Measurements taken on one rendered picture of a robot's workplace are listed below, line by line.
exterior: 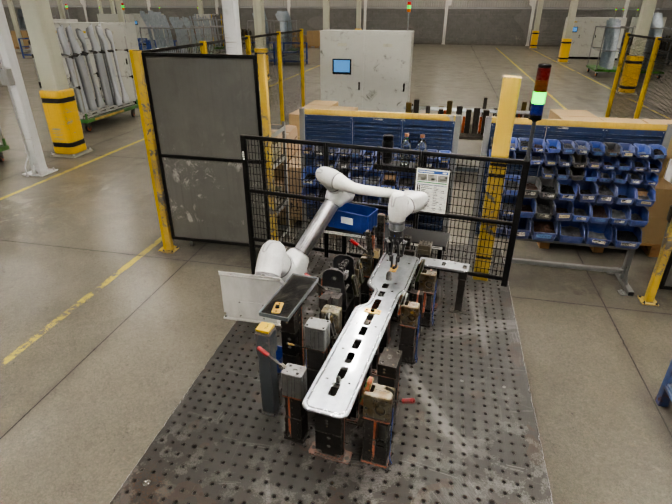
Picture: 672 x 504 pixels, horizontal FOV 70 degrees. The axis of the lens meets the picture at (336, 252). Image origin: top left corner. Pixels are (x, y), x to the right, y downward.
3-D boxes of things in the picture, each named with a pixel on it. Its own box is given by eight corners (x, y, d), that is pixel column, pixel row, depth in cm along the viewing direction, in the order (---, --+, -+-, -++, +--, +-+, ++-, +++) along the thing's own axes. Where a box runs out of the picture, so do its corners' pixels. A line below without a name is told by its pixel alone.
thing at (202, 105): (284, 259, 503) (274, 52, 413) (280, 265, 491) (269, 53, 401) (167, 246, 528) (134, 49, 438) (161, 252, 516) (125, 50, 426)
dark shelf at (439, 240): (445, 251, 298) (445, 246, 296) (309, 231, 324) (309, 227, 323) (449, 237, 316) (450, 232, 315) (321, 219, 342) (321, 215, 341)
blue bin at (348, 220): (367, 235, 311) (368, 216, 306) (326, 226, 324) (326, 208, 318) (377, 226, 324) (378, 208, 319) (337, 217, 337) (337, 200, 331)
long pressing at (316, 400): (353, 423, 175) (353, 420, 175) (296, 408, 182) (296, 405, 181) (420, 258, 292) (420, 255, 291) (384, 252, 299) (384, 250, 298)
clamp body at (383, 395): (390, 473, 190) (396, 404, 174) (355, 462, 195) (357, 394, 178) (396, 452, 199) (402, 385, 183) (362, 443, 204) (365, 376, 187)
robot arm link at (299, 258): (266, 271, 304) (286, 280, 321) (281, 282, 294) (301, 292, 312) (331, 168, 305) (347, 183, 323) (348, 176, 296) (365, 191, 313)
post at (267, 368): (275, 417, 216) (269, 337, 196) (260, 413, 218) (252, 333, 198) (282, 405, 222) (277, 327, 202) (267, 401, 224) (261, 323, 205)
